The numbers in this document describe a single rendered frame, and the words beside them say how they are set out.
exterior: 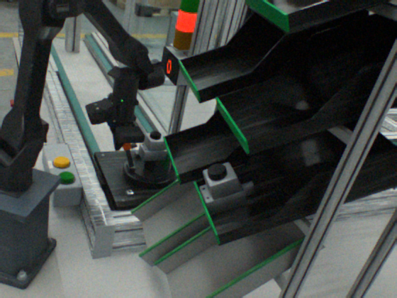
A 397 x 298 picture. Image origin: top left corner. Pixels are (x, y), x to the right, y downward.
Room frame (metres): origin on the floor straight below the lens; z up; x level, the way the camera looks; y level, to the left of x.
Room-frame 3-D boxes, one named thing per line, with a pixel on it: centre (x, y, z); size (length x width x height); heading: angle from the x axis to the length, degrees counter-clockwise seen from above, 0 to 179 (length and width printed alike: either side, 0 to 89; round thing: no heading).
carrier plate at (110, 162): (0.95, 0.04, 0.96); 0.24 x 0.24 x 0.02; 27
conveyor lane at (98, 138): (1.22, 0.15, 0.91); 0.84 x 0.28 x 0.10; 27
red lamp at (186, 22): (1.17, 0.02, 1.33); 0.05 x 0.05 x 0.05
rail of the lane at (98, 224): (1.12, 0.30, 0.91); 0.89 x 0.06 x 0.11; 27
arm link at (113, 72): (0.90, 0.12, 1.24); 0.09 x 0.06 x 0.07; 143
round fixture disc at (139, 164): (0.95, 0.04, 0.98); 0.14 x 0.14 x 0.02
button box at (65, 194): (0.92, 0.27, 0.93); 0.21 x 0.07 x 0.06; 27
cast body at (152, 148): (0.95, 0.03, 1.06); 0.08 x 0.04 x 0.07; 117
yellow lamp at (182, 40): (1.17, 0.02, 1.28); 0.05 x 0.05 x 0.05
